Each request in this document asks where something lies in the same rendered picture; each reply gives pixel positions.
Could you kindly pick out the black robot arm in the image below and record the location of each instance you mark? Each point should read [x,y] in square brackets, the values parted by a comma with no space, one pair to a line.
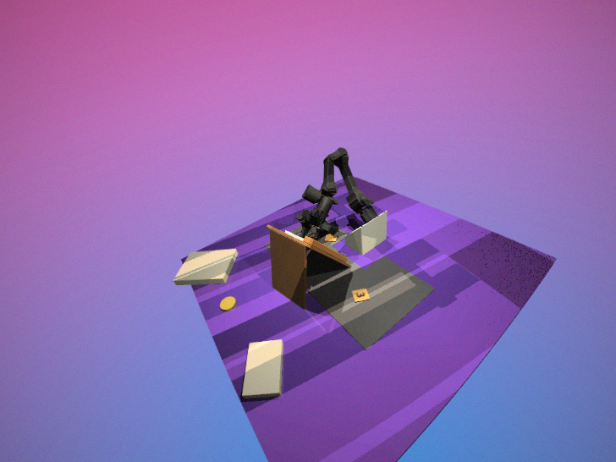
[356,199]

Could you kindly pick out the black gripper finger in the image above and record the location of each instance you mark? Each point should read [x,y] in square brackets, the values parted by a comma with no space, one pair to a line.
[305,229]
[319,234]

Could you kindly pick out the yellow round disc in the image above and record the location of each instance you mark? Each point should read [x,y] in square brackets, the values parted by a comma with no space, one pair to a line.
[228,304]

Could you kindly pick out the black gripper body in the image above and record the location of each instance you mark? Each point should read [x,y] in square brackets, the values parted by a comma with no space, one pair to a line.
[323,226]

